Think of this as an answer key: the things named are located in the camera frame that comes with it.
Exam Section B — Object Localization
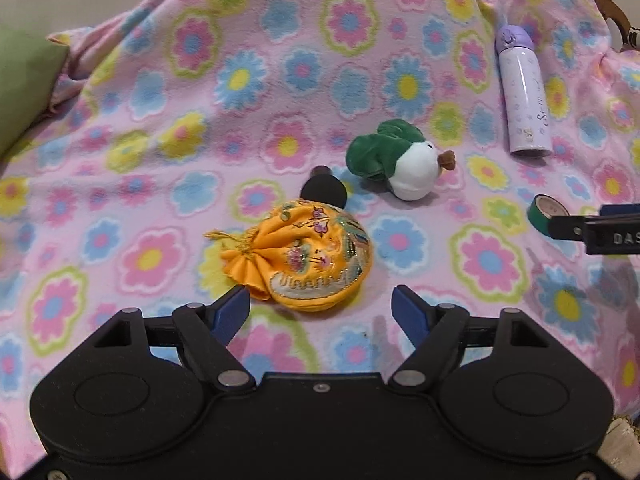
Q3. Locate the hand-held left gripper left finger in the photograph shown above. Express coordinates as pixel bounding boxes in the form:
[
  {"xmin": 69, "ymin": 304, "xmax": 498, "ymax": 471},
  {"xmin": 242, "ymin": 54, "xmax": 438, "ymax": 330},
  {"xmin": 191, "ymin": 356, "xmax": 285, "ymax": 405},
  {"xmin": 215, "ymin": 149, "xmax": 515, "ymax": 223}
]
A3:
[{"xmin": 92, "ymin": 287, "xmax": 253, "ymax": 395}]

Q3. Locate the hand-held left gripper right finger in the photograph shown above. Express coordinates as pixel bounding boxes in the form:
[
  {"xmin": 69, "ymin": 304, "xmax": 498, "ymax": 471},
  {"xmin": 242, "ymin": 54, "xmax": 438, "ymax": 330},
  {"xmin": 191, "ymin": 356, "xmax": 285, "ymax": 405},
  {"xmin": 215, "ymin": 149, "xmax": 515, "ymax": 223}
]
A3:
[{"xmin": 387, "ymin": 285, "xmax": 551, "ymax": 395}]

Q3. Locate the green tape roll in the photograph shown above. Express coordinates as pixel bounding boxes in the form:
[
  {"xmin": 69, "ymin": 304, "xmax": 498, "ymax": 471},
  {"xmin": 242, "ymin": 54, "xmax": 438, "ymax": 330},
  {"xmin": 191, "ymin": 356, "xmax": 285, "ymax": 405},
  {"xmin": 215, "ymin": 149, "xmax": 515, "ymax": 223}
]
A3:
[{"xmin": 526, "ymin": 194, "xmax": 568, "ymax": 236}]

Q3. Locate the orange embroidered pouch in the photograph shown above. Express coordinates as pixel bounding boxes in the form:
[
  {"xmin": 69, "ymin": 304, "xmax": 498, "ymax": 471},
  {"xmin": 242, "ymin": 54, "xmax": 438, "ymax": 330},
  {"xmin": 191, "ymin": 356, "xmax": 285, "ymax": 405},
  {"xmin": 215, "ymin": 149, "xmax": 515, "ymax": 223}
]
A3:
[{"xmin": 204, "ymin": 200, "xmax": 373, "ymax": 312}]

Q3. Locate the green white bird plush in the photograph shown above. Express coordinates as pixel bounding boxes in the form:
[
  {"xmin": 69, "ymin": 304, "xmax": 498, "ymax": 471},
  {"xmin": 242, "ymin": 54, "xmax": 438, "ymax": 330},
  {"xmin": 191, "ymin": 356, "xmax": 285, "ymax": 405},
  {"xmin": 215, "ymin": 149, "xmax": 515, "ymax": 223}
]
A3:
[{"xmin": 346, "ymin": 119, "xmax": 457, "ymax": 202}]

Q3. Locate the black round puff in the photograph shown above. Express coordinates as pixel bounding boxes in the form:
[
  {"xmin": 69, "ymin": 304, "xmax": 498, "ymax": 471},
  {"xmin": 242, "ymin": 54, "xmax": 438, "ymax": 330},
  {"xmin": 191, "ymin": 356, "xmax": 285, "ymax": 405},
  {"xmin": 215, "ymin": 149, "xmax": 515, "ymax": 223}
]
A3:
[{"xmin": 300, "ymin": 166, "xmax": 348, "ymax": 209}]

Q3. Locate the purple white bottle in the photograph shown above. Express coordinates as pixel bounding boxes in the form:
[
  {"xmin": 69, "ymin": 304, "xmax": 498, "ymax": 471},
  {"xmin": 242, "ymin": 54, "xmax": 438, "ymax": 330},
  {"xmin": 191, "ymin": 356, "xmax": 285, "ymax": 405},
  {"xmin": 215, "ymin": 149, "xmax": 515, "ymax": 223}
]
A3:
[{"xmin": 495, "ymin": 25, "xmax": 553, "ymax": 157}]

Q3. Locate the carved wooden chair back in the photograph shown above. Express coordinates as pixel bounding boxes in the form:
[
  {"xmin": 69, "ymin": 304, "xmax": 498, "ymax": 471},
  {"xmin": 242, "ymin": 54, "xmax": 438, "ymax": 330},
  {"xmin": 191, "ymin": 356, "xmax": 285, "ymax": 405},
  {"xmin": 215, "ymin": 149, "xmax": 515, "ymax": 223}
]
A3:
[{"xmin": 580, "ymin": 0, "xmax": 633, "ymax": 53}]

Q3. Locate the pink floral fleece blanket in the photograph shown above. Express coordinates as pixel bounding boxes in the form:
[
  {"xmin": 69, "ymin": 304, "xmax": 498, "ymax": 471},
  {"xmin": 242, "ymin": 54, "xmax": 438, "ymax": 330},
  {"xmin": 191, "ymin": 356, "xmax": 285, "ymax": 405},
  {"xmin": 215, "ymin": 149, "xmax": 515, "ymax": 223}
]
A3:
[{"xmin": 0, "ymin": 0, "xmax": 640, "ymax": 461}]

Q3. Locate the green printed pillow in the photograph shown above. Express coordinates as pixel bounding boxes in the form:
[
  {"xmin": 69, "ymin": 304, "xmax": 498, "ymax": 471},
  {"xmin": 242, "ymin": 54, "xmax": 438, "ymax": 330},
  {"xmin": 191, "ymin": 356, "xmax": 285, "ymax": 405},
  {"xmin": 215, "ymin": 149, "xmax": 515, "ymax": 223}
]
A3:
[{"xmin": 0, "ymin": 27, "xmax": 68, "ymax": 158}]

